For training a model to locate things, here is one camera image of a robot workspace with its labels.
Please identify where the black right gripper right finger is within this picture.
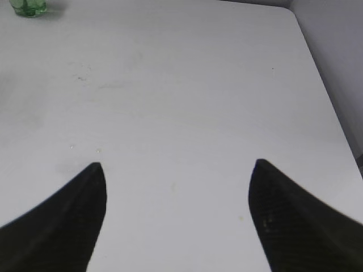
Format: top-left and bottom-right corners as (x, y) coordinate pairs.
(248, 159), (362, 271)

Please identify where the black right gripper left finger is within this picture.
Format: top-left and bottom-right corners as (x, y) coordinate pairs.
(1, 162), (107, 272)

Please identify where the green plastic soda bottle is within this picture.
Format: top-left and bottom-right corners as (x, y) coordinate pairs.
(9, 0), (47, 18)

